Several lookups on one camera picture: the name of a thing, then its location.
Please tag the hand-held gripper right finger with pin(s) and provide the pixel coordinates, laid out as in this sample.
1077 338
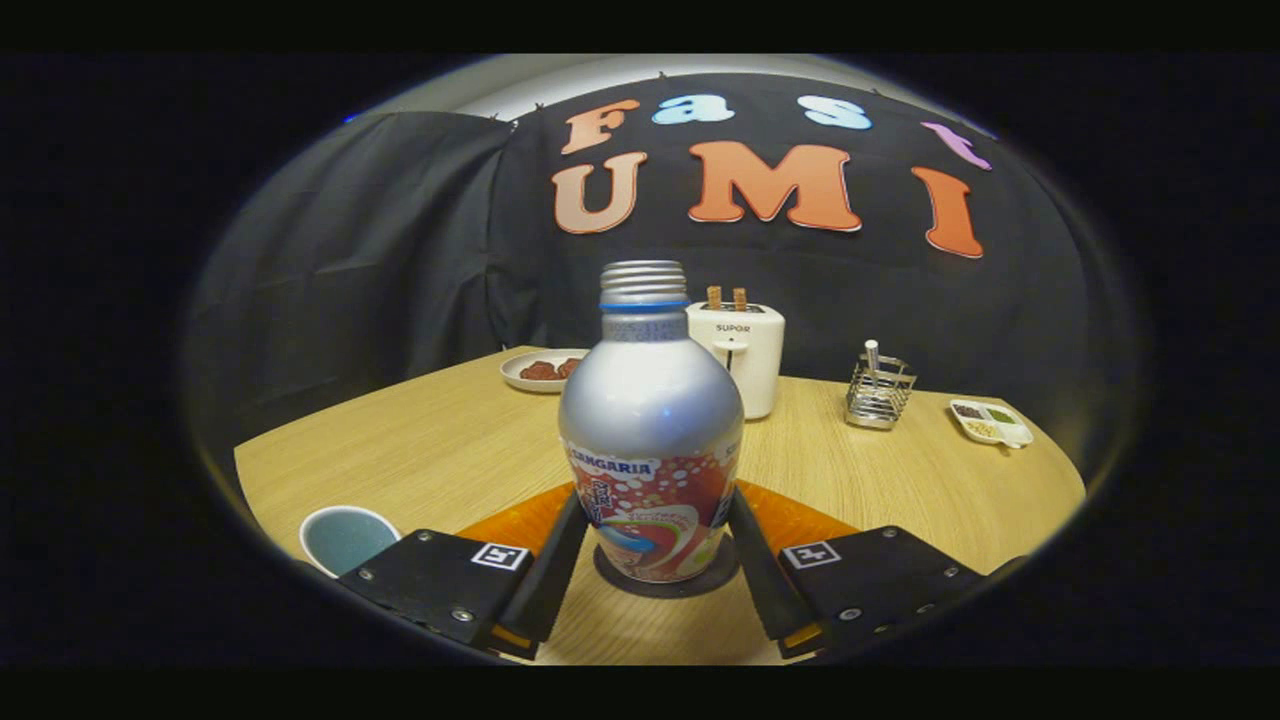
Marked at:
765 585

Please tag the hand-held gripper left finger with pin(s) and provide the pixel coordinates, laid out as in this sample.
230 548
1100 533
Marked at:
550 585

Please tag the round brown coaster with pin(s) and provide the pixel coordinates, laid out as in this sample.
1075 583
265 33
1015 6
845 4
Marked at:
725 578

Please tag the silver juice bottle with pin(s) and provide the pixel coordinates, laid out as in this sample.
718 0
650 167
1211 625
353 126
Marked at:
650 410

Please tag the white cup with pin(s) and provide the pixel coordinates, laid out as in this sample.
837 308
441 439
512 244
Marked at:
345 538

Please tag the wooden table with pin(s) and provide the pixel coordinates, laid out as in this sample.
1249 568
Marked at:
400 450

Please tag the white plate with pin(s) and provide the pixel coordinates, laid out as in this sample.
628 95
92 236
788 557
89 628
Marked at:
515 375

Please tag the red food pieces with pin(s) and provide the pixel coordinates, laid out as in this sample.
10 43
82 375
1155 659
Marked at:
545 370

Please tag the white toaster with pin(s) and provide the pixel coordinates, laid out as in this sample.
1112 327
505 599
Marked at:
755 360

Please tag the white divided condiment dish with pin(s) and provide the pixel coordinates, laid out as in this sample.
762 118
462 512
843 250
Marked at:
990 423

